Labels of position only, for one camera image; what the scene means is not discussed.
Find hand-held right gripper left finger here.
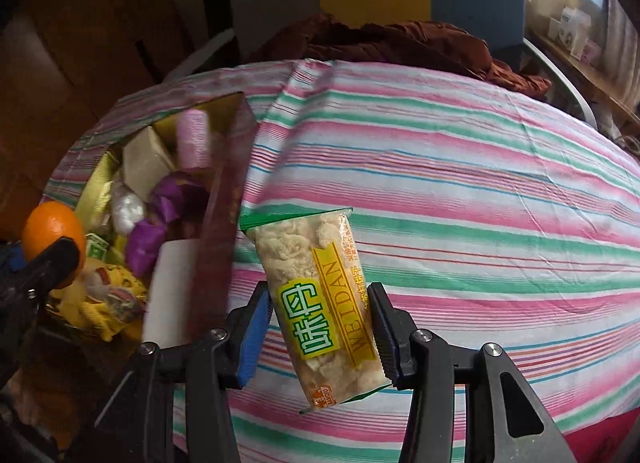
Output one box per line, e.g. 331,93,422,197
94,282,273,463

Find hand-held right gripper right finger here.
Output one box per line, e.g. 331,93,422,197
367,282,576,463

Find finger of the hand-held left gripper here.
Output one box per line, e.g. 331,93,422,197
0,244,26,273
0,237,82,339

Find orange fruit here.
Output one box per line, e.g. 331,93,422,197
21,200,87,290

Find small green white box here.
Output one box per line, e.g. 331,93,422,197
86,234,110,260

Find yellow plush toy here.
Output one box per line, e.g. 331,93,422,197
60,265,148,343

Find yellow green cracker packet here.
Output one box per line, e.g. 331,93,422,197
239,207,393,415

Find white plastic bag bundle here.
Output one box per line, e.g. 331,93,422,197
111,185,147,236

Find white cardboard box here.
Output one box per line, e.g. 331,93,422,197
141,238,203,344

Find gold tin box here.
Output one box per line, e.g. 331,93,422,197
47,92,261,349

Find cream cardboard box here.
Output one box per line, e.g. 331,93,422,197
122,127,177,201

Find pink plastic cup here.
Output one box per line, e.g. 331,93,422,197
176,109,213,170

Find striped tablecloth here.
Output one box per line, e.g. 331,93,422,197
45,59,640,463

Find wooden wardrobe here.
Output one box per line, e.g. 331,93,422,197
0,0,201,239

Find red cloth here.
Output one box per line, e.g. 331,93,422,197
565,415,640,463

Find red-brown cloth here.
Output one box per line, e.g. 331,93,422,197
250,13,553,102

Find wooden desk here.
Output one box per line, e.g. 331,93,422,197
525,25,640,124

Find white boxes on desk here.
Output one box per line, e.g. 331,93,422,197
547,7,593,56

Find patterned curtain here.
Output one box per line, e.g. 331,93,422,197
605,0,640,104

